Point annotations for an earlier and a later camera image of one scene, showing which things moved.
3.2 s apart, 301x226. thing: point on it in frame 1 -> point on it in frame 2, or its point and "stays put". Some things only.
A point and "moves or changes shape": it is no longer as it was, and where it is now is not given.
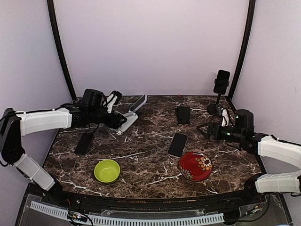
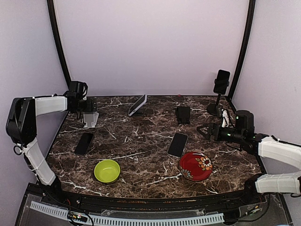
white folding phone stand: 131,117 moves or changes shape
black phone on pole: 222,82 stays put
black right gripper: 217,135 stays put
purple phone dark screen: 84,143 stays put
